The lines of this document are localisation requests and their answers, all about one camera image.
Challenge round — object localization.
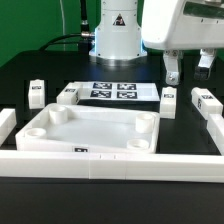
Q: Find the thin white cable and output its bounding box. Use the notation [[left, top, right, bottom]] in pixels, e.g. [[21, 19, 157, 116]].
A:
[[59, 0, 66, 52]]

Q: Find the white desk tabletop tray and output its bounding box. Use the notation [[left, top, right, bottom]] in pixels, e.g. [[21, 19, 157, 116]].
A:
[[16, 103, 160, 154]]

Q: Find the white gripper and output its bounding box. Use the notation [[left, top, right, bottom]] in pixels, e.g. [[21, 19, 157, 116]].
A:
[[142, 0, 224, 86]]

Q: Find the white fiducial marker sheet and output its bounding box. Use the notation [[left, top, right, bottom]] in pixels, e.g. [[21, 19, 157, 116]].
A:
[[80, 81, 160, 102]]

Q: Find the black cable with connector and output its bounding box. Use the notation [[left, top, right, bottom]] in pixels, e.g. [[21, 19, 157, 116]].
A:
[[39, 0, 98, 52]]

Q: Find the white U-shaped obstacle fence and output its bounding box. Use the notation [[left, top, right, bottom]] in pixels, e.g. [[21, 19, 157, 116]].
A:
[[0, 108, 224, 184]]

